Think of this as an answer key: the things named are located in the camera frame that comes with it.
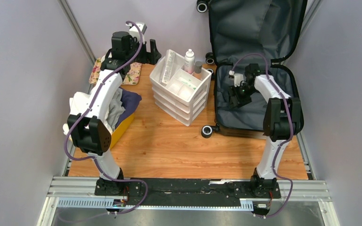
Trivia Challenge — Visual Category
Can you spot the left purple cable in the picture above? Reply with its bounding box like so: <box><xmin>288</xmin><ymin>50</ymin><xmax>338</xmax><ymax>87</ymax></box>
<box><xmin>63</xmin><ymin>20</ymin><xmax>149</xmax><ymax>216</ymax></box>

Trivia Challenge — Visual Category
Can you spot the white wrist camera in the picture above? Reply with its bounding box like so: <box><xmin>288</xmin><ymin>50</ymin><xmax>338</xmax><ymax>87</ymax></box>
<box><xmin>229</xmin><ymin>70</ymin><xmax>247</xmax><ymax>87</ymax></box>
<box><xmin>127</xmin><ymin>22</ymin><xmax>147</xmax><ymax>44</ymax></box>

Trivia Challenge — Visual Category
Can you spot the teal white tube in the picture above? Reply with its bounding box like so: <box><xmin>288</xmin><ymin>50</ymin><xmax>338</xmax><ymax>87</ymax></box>
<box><xmin>183</xmin><ymin>49</ymin><xmax>195</xmax><ymax>74</ymax></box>

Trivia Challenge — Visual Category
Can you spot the grey garment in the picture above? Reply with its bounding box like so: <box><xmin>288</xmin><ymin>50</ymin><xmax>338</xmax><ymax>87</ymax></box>
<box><xmin>105</xmin><ymin>89</ymin><xmax>125</xmax><ymax>131</ymax></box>

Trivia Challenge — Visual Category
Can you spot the white plastic drawer organizer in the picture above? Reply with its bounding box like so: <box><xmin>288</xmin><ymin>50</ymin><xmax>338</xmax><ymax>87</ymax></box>
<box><xmin>149</xmin><ymin>52</ymin><xmax>212</xmax><ymax>126</ymax></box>

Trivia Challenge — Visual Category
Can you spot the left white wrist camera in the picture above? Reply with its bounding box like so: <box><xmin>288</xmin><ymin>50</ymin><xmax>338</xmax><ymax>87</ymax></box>
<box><xmin>127</xmin><ymin>22</ymin><xmax>147</xmax><ymax>44</ymax></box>

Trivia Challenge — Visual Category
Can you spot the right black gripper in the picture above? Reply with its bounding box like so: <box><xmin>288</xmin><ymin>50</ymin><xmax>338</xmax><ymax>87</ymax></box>
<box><xmin>227</xmin><ymin>83</ymin><xmax>257</xmax><ymax>110</ymax></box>

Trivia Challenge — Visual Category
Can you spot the navy blue garment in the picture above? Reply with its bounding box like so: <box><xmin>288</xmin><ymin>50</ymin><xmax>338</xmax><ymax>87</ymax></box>
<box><xmin>115</xmin><ymin>88</ymin><xmax>142</xmax><ymax>128</ymax></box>

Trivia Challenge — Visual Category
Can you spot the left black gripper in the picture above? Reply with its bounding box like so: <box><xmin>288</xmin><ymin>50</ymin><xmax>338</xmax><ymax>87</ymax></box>
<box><xmin>125</xmin><ymin>36</ymin><xmax>161</xmax><ymax>65</ymax></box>

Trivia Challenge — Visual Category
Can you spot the white box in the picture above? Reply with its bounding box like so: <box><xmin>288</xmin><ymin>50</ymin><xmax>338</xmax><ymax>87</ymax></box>
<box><xmin>161</xmin><ymin>49</ymin><xmax>176</xmax><ymax>86</ymax></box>

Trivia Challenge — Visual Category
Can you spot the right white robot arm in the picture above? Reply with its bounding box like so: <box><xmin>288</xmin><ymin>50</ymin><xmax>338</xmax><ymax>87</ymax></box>
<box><xmin>228</xmin><ymin>64</ymin><xmax>302</xmax><ymax>197</ymax></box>

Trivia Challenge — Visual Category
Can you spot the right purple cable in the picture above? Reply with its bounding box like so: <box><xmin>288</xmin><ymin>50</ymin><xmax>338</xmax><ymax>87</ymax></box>
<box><xmin>230</xmin><ymin>52</ymin><xmax>295</xmax><ymax>218</ymax></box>

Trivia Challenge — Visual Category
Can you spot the purple cable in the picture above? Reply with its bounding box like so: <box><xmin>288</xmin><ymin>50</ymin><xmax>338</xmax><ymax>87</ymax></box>
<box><xmin>63</xmin><ymin>20</ymin><xmax>149</xmax><ymax>216</ymax></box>
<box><xmin>230</xmin><ymin>52</ymin><xmax>295</xmax><ymax>218</ymax></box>

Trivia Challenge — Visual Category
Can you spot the small brown box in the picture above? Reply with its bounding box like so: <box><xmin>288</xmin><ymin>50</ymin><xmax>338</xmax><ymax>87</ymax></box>
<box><xmin>193</xmin><ymin>61</ymin><xmax>203</xmax><ymax>80</ymax></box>

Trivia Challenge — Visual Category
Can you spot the white towel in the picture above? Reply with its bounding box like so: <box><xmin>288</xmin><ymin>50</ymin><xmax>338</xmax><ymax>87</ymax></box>
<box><xmin>69</xmin><ymin>92</ymin><xmax>113</xmax><ymax>134</ymax></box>

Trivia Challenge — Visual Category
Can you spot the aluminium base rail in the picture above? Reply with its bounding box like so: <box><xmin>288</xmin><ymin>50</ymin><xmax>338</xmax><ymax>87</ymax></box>
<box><xmin>37</xmin><ymin>177</ymin><xmax>339</xmax><ymax>226</ymax></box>

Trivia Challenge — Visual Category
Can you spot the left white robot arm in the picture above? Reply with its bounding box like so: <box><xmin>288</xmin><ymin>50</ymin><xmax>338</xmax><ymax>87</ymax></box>
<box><xmin>66</xmin><ymin>30</ymin><xmax>161</xmax><ymax>195</ymax></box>

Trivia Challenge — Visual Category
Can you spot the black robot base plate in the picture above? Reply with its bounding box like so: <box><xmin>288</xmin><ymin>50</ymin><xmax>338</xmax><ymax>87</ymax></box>
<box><xmin>94</xmin><ymin>178</ymin><xmax>281</xmax><ymax>210</ymax></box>

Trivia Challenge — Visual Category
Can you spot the floral serving tray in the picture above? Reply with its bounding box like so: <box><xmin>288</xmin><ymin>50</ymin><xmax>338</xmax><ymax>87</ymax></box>
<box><xmin>89</xmin><ymin>57</ymin><xmax>142</xmax><ymax>85</ymax></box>

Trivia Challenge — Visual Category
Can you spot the yellow plastic basket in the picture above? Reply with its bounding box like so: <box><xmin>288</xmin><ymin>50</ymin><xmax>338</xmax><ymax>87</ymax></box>
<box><xmin>109</xmin><ymin>113</ymin><xmax>135</xmax><ymax>149</ymax></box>

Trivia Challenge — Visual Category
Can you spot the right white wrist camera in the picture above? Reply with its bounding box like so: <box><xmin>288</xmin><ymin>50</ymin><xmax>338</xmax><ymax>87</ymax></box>
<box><xmin>229</xmin><ymin>70</ymin><xmax>247</xmax><ymax>87</ymax></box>

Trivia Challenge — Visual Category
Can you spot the white black space suitcase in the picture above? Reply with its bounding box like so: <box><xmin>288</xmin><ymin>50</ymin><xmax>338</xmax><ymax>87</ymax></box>
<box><xmin>197</xmin><ymin>0</ymin><xmax>307</xmax><ymax>137</ymax></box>

